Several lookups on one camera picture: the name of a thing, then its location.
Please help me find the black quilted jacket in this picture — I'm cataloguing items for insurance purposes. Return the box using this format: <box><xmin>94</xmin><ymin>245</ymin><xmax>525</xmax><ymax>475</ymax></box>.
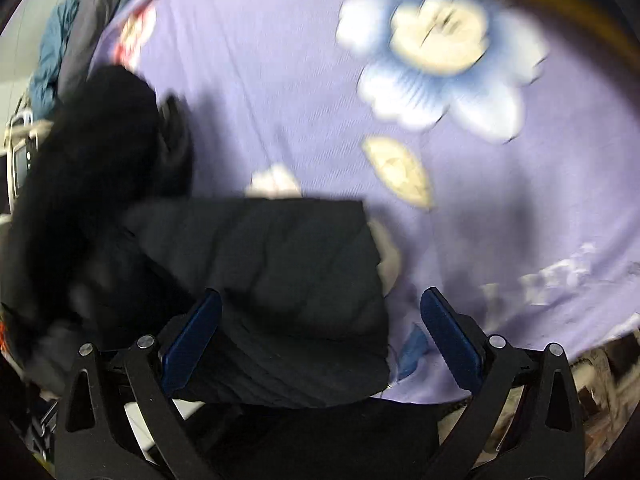
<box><xmin>1</xmin><ymin>66</ymin><xmax>390</xmax><ymax>408</ymax></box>

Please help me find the purple floral bed sheet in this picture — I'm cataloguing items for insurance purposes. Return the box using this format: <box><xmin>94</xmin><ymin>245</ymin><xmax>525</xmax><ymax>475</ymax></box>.
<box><xmin>92</xmin><ymin>0</ymin><xmax>639</xmax><ymax>403</ymax></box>

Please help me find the beige beauty machine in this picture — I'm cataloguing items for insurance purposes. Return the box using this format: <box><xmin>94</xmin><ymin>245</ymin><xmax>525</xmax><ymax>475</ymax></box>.
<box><xmin>1</xmin><ymin>108</ymin><xmax>53</xmax><ymax>212</ymax></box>

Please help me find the blue crumpled cloth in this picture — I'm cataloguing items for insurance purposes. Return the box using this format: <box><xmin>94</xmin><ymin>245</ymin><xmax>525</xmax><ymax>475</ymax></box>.
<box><xmin>28</xmin><ymin>0</ymin><xmax>80</xmax><ymax>120</ymax></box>

